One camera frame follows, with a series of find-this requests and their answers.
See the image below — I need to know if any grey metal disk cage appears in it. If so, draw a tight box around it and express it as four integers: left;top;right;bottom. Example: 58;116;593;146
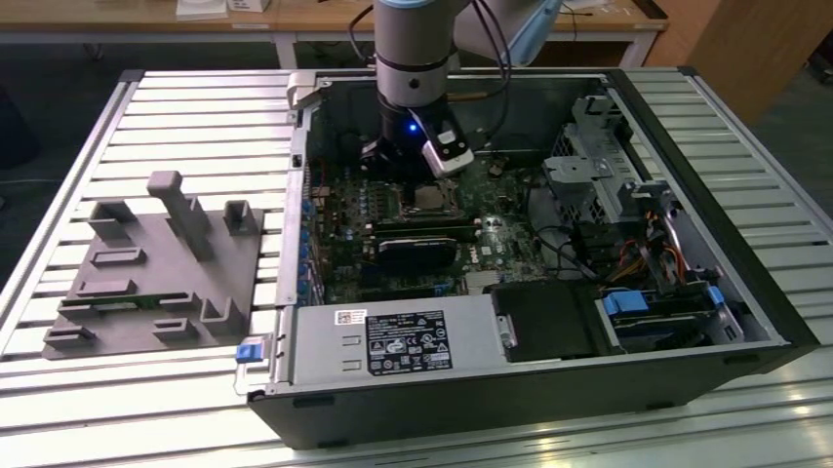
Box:
542;95;669;228

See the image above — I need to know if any wooden cabinet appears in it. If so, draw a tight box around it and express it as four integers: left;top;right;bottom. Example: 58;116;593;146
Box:
644;0;833;127

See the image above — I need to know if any metal socket cover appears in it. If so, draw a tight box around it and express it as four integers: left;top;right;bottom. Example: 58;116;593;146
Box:
399;180;465;218

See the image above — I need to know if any black data cable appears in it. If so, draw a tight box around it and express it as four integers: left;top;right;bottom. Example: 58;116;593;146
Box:
533;223;601;283

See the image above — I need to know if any black graphics card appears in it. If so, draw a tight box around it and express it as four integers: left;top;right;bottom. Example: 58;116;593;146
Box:
375;236;458;273

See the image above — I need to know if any blue disk carrier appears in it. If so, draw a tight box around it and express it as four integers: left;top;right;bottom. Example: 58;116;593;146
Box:
601;288;652;319

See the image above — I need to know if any black PC case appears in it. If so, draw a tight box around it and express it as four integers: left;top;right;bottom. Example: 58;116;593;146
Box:
246;66;821;450

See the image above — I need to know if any silver power supply unit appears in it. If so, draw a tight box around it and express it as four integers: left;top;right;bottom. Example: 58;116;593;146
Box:
286;294;506;387

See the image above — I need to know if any green RAM stick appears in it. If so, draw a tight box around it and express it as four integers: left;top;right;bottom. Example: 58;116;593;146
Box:
87;295;163;311

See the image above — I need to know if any silver CPU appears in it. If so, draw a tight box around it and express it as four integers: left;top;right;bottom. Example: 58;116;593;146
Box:
415;186;450;209

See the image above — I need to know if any silver chipset heatsink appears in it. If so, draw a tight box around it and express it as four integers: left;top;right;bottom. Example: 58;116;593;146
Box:
463;270;499;294

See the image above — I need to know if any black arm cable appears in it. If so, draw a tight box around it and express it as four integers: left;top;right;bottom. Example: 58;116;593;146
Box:
469;0;515;145

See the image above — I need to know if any grey parts rack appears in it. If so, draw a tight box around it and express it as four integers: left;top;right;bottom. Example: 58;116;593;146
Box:
40;170;267;361

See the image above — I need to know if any wooden desk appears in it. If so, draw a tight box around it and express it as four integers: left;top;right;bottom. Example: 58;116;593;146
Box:
0;0;670;69

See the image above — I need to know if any blue case latch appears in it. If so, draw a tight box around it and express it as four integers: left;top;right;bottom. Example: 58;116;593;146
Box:
234;343;271;365

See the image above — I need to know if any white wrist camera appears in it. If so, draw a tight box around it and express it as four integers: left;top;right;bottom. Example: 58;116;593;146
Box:
421;127;477;180

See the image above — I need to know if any green motherboard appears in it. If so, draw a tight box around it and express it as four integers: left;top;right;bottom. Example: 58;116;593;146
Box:
302;145;561;306

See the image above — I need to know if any black plastic shroud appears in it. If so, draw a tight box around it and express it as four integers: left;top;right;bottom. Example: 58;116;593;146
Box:
491;280;618;365

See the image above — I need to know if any black RAM stick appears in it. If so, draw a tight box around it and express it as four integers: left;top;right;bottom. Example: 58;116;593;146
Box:
374;218;474;231
375;226;478;241

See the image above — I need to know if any coloured power wire bundle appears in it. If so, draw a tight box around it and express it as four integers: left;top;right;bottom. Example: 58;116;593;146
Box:
610;209;693;293

